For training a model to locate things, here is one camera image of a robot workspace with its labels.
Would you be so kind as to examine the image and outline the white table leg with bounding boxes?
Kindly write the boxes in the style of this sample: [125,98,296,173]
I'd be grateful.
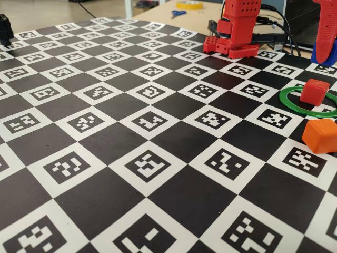
[123,0,134,18]

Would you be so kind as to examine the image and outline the yellow tape roll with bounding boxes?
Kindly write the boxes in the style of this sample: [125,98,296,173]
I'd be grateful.
[175,1,204,11]

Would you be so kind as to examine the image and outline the orange cube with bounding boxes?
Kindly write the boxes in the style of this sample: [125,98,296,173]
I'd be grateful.
[301,118,337,154]

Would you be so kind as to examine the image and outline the black white marker checkerboard mat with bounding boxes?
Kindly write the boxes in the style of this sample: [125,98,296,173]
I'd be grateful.
[0,16,337,253]

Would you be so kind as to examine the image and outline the black flat adapter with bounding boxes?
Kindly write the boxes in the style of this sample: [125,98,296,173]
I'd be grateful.
[251,33,287,45]

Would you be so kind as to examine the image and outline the black camera stand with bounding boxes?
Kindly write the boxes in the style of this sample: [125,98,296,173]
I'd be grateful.
[0,13,14,48]

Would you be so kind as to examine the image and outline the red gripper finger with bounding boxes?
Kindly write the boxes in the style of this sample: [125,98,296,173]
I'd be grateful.
[313,0,337,64]

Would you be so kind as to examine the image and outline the black cable with plug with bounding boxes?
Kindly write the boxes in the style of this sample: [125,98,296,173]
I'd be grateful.
[256,16,294,53]

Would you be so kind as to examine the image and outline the blue cube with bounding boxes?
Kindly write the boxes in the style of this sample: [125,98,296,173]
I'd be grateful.
[310,38,337,66]

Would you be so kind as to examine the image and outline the red cube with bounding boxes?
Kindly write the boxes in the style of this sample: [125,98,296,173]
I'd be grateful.
[299,78,330,106]

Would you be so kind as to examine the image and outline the thick black arcing cable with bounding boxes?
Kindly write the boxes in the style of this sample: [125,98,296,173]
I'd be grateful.
[259,4,302,57]

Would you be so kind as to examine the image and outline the green flat ring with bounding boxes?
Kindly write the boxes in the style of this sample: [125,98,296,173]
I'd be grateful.
[279,85,337,118]

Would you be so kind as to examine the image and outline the blue handled scissors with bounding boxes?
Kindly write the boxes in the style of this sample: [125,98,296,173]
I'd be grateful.
[170,9,187,20]

